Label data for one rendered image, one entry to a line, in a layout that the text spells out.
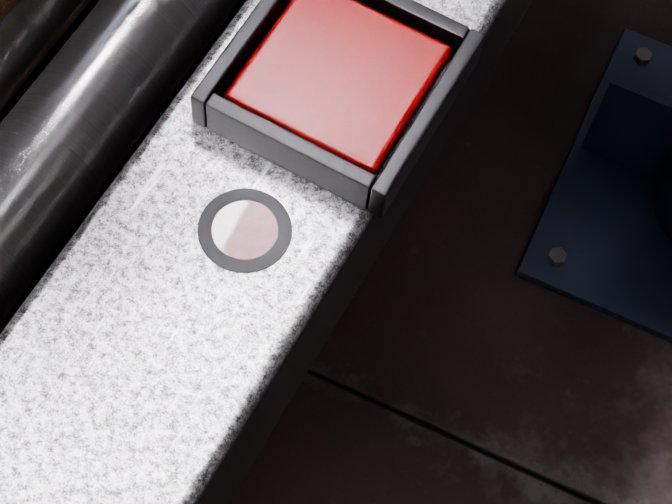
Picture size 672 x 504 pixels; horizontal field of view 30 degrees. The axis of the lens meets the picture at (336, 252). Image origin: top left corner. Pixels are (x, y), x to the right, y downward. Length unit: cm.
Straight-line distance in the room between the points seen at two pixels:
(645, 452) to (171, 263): 104
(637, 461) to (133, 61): 103
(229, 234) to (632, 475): 102
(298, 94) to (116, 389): 12
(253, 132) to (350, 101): 4
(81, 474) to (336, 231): 12
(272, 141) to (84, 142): 7
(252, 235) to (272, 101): 5
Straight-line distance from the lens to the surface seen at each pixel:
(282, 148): 42
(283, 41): 45
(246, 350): 41
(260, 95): 43
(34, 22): 48
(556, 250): 146
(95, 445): 40
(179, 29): 47
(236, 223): 42
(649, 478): 141
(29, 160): 44
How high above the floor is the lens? 129
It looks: 64 degrees down
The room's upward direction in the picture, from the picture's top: 7 degrees clockwise
